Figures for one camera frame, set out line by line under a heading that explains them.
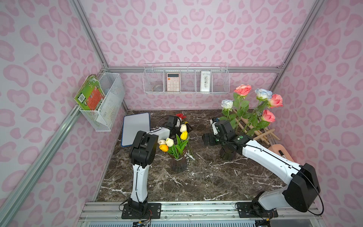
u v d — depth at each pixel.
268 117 0.69
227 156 0.88
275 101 0.69
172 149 0.69
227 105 0.73
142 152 0.56
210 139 0.72
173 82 0.93
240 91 0.69
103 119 0.73
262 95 0.69
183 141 0.71
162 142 0.65
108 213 0.72
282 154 0.95
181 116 1.11
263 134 1.01
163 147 0.64
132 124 1.12
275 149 0.97
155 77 0.98
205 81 0.93
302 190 0.40
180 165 0.80
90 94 0.72
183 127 0.72
